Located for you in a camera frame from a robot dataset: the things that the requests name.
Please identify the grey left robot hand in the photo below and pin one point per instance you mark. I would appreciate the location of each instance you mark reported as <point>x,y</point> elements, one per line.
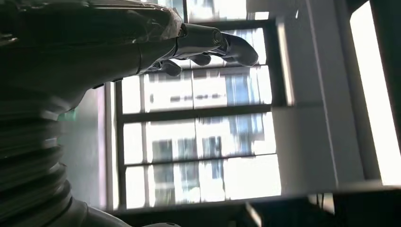
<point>94,53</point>

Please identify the building outside window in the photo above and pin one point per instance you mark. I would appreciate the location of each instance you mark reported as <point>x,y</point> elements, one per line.
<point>175,141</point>

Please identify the ceiling light strip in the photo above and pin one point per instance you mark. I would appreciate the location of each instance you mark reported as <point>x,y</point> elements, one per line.
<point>379,94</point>

